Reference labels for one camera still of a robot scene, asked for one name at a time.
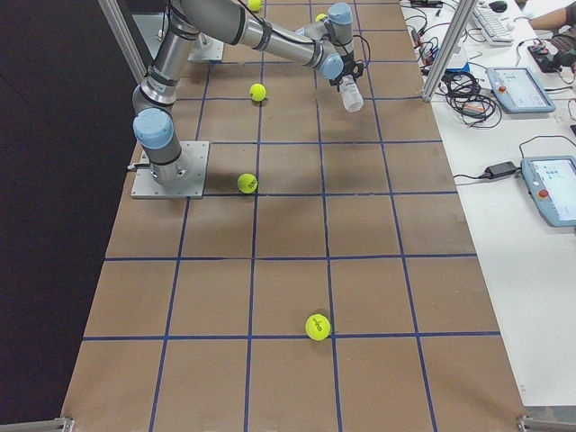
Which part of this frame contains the teach pendant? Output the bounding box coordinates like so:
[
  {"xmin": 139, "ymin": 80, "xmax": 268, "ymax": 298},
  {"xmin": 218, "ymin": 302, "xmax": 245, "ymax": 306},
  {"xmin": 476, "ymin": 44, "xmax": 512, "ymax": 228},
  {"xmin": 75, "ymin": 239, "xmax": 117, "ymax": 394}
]
[
  {"xmin": 486, "ymin": 67, "xmax": 556, "ymax": 114},
  {"xmin": 521, "ymin": 156, "xmax": 575, "ymax": 228}
]

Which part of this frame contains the black cable bundle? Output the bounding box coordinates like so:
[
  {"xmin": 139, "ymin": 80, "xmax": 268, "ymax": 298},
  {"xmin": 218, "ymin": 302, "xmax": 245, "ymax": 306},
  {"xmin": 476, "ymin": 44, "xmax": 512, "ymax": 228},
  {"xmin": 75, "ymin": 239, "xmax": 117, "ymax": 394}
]
[{"xmin": 440, "ymin": 74, "xmax": 503, "ymax": 130}]

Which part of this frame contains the white keyboard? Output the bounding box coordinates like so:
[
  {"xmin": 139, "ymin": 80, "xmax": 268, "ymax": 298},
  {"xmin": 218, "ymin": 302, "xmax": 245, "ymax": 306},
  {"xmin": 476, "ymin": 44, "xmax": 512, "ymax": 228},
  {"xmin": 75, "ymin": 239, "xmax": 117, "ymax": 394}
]
[{"xmin": 471, "ymin": 5, "xmax": 514, "ymax": 47}]

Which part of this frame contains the tennis ball far right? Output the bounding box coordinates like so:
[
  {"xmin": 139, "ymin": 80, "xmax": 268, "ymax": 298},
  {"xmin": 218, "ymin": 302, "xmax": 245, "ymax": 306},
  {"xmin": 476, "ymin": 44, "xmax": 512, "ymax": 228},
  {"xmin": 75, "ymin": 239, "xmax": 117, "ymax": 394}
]
[{"xmin": 247, "ymin": 0, "xmax": 262, "ymax": 13}]

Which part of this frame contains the clear tennis ball can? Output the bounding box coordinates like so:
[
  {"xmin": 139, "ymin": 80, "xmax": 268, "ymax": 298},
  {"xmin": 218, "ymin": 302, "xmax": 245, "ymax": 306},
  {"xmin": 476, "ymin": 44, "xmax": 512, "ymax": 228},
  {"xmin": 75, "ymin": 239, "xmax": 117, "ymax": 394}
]
[{"xmin": 338, "ymin": 75, "xmax": 364, "ymax": 113}]

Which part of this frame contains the tennis ball centre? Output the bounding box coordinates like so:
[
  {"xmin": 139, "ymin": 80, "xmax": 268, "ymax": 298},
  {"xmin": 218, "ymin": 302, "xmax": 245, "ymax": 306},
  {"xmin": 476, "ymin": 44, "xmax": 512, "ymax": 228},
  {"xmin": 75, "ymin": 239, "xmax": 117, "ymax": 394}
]
[{"xmin": 249, "ymin": 83, "xmax": 267, "ymax": 103}]

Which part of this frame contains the near teach pendant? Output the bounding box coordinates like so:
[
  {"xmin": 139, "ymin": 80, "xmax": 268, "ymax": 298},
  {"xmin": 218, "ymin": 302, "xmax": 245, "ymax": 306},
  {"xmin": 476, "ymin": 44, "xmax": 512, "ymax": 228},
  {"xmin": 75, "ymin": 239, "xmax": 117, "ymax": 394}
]
[{"xmin": 521, "ymin": 156, "xmax": 575, "ymax": 228}]

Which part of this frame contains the aluminium frame post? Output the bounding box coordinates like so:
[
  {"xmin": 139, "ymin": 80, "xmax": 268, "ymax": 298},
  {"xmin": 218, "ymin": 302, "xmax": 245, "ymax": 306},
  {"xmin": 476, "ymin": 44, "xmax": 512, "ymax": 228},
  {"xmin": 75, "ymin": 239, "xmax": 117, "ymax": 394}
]
[{"xmin": 421, "ymin": 0, "xmax": 477, "ymax": 102}]

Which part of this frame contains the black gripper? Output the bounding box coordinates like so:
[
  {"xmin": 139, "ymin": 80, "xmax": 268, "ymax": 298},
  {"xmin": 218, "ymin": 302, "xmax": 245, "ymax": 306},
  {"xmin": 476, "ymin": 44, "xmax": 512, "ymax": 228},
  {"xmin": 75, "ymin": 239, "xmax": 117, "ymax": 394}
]
[{"xmin": 329, "ymin": 60, "xmax": 365, "ymax": 90}]

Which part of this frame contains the far teach pendant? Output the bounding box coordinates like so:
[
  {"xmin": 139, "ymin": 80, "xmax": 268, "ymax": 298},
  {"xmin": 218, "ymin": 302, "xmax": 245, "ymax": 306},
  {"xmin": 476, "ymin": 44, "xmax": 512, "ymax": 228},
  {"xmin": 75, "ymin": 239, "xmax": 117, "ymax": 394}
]
[{"xmin": 486, "ymin": 67, "xmax": 556, "ymax": 114}]

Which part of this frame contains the black power adapter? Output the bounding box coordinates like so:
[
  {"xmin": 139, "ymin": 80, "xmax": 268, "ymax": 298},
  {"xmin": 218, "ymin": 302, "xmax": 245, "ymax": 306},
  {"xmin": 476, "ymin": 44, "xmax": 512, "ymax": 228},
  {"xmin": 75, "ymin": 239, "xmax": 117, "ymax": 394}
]
[{"xmin": 482, "ymin": 161, "xmax": 518, "ymax": 180}]

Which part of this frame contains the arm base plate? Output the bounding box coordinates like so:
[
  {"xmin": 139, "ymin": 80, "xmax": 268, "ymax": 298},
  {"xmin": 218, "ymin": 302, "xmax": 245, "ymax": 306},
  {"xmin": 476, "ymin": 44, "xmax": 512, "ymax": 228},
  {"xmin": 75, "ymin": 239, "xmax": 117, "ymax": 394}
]
[
  {"xmin": 188, "ymin": 34, "xmax": 224, "ymax": 62},
  {"xmin": 130, "ymin": 141, "xmax": 210, "ymax": 199}
]

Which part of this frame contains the tennis ball far left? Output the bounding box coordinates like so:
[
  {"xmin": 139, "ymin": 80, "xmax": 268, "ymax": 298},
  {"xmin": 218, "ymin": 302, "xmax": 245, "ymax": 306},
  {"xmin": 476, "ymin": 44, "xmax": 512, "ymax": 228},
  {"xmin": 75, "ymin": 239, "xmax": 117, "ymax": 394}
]
[{"xmin": 237, "ymin": 173, "xmax": 258, "ymax": 194}]

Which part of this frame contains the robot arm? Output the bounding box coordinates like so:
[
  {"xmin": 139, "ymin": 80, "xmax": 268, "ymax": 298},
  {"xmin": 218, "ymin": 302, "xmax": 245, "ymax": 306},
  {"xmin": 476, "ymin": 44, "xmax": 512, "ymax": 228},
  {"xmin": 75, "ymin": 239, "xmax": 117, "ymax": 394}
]
[{"xmin": 132, "ymin": 1, "xmax": 364, "ymax": 186}]

